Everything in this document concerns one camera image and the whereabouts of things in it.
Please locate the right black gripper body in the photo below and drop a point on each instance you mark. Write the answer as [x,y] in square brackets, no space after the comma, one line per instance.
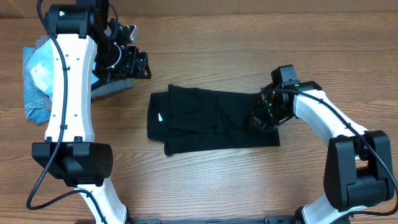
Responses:
[270,114]

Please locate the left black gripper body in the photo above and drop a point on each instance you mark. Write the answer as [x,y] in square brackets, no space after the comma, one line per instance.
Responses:
[124,63]

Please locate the black polo shirt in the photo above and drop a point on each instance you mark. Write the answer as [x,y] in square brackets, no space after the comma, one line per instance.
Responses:
[193,119]

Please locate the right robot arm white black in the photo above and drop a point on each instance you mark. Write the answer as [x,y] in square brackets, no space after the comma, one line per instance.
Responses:
[358,171]

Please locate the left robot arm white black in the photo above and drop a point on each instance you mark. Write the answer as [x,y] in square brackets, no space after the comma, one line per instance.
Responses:
[86,43]

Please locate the grey folded garment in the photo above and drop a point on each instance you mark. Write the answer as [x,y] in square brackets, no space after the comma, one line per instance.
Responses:
[98,90]

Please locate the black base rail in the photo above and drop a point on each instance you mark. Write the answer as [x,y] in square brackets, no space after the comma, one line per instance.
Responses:
[283,219]

